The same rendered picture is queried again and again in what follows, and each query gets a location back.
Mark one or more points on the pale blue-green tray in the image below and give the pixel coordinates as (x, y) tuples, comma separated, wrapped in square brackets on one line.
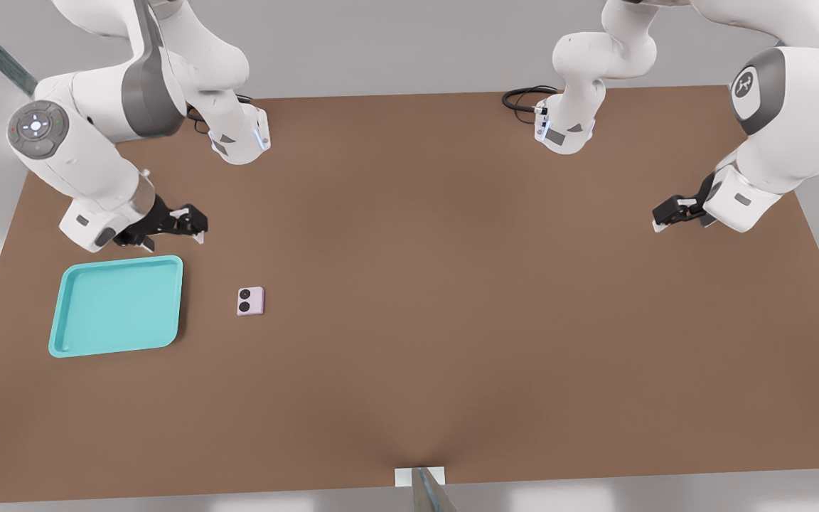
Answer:
[(118, 306)]

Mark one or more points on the pale lilac phone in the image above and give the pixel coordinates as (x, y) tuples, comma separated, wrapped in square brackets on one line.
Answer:
[(251, 301)]

